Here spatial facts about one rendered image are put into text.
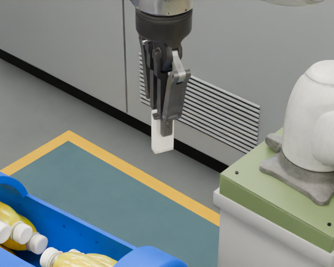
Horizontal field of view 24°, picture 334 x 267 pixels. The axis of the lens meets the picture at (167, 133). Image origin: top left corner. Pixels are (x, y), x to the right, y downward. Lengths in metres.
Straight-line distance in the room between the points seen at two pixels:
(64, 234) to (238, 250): 0.47
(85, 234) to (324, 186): 0.53
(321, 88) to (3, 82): 2.76
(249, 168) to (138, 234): 1.43
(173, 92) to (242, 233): 0.84
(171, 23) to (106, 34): 2.53
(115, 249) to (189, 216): 1.73
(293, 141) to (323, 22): 1.11
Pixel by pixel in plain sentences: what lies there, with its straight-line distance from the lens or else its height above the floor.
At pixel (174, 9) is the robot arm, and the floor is 1.71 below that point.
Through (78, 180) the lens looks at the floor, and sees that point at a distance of 3.42.
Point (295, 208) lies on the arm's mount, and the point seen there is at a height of 1.05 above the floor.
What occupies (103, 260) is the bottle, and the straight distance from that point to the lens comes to 1.41.
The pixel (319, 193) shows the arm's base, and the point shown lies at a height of 1.07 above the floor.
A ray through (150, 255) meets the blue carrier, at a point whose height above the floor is 1.22.
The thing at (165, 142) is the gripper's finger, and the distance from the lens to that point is 1.13.
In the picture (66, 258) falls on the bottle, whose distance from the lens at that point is 1.36.
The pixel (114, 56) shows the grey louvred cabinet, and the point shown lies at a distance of 3.54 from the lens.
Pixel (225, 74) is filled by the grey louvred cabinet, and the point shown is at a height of 0.54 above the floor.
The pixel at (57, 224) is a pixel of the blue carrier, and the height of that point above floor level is 1.08.
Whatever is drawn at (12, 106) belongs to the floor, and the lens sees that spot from 3.96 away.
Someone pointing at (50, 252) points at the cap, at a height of 1.18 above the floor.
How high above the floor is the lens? 2.15
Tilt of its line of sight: 36 degrees down
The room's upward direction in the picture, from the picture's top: straight up
